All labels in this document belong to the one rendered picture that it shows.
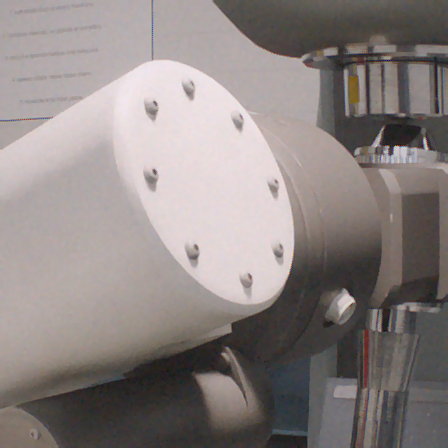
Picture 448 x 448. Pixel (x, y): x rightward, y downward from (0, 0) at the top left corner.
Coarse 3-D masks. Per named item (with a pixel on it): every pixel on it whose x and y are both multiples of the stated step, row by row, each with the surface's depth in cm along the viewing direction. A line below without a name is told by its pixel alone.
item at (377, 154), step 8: (360, 152) 48; (368, 152) 47; (376, 152) 47; (384, 152) 47; (392, 152) 46; (400, 152) 46; (408, 152) 46; (416, 152) 46; (424, 152) 46; (432, 152) 47; (360, 160) 48; (368, 160) 47; (376, 160) 47; (384, 160) 47; (392, 160) 46; (400, 160) 46; (408, 160) 46; (416, 160) 46; (424, 160) 46; (432, 160) 47; (440, 160) 47
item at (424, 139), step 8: (384, 128) 48; (392, 128) 48; (400, 128) 48; (408, 128) 48; (416, 128) 48; (424, 128) 48; (384, 136) 48; (392, 136) 48; (400, 136) 47; (408, 136) 47; (416, 136) 47; (424, 136) 48; (432, 136) 48; (376, 144) 48; (384, 144) 48; (392, 144) 47; (400, 144) 47; (408, 144) 47; (416, 144) 47; (424, 144) 47; (432, 144) 48
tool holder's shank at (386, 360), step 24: (384, 312) 47; (408, 312) 47; (360, 336) 48; (384, 336) 47; (408, 336) 47; (360, 360) 48; (384, 360) 47; (408, 360) 47; (360, 384) 48; (384, 384) 47; (408, 384) 47; (360, 408) 47; (384, 408) 47; (360, 432) 47; (384, 432) 47
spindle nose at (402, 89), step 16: (352, 64) 47; (368, 64) 46; (384, 64) 46; (400, 64) 46; (416, 64) 46; (432, 64) 46; (368, 80) 46; (384, 80) 46; (400, 80) 46; (416, 80) 46; (432, 80) 46; (368, 96) 46; (384, 96) 46; (400, 96) 46; (416, 96) 46; (432, 96) 46; (352, 112) 47; (368, 112) 46; (384, 112) 46; (400, 112) 46; (416, 112) 46; (432, 112) 46
